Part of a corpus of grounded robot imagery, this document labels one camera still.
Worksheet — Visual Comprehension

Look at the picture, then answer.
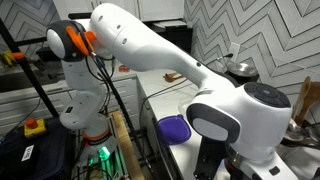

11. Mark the black coffee maker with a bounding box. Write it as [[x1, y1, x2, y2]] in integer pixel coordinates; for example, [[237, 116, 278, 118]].
[[223, 60, 261, 84]]

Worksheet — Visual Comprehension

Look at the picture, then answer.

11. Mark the dark wooden spoon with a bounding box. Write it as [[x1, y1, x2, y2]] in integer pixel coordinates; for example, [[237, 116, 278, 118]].
[[163, 73, 184, 83]]

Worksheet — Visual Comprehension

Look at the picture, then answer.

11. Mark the wooden utensil in crock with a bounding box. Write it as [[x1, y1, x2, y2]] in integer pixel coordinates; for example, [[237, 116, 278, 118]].
[[301, 81, 320, 126], [293, 75, 313, 124]]

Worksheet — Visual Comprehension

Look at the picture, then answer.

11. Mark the purple square lid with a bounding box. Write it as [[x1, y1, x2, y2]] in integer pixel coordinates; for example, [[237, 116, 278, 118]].
[[154, 114, 193, 147]]

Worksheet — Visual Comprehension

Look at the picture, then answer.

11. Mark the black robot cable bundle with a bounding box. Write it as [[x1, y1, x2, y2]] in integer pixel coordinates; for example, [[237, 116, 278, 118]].
[[84, 53, 158, 180]]

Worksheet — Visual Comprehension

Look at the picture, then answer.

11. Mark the black metal stand pole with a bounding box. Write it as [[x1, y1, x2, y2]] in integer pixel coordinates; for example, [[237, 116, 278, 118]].
[[0, 18, 59, 118]]

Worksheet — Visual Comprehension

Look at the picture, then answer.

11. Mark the dark storage bin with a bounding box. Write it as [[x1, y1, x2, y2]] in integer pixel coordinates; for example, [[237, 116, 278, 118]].
[[0, 116, 73, 180]]

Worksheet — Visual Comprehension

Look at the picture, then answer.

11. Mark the light wooden board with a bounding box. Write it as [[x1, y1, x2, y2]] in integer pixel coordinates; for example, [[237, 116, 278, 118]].
[[111, 111, 144, 180]]

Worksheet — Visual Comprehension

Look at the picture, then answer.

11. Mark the yellow emergency stop button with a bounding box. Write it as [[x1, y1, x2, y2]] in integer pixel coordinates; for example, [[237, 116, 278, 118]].
[[23, 118, 48, 139]]

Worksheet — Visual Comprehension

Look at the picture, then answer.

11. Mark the white wall outlet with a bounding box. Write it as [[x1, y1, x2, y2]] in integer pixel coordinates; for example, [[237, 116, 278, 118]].
[[229, 41, 241, 63]]

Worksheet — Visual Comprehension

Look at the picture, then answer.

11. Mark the black microwave oven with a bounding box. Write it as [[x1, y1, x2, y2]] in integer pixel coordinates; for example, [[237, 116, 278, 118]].
[[146, 19, 194, 53]]

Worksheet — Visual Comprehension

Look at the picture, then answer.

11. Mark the white upper cabinet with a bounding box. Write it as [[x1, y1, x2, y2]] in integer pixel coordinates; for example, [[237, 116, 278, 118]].
[[53, 0, 186, 22]]

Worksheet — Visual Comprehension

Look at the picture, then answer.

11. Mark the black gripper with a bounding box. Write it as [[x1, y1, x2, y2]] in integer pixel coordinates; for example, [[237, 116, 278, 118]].
[[193, 136, 228, 180]]

